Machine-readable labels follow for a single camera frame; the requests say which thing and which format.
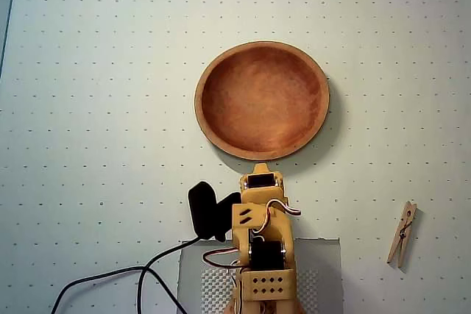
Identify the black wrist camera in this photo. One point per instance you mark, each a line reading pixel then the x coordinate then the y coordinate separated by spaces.
pixel 202 211

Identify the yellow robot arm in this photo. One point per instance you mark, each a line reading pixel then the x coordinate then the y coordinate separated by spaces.
pixel 268 285

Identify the wooden clothespin with metal spring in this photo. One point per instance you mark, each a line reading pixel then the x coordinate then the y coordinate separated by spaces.
pixel 403 233

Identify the brown wooden bowl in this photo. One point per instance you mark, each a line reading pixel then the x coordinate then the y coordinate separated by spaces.
pixel 261 104

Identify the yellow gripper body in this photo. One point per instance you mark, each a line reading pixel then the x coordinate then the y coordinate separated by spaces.
pixel 260 194

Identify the grey metal base plate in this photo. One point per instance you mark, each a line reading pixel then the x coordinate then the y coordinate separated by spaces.
pixel 189 273

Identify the white textured non-slip mat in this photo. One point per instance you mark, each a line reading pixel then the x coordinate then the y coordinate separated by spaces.
pixel 215 288

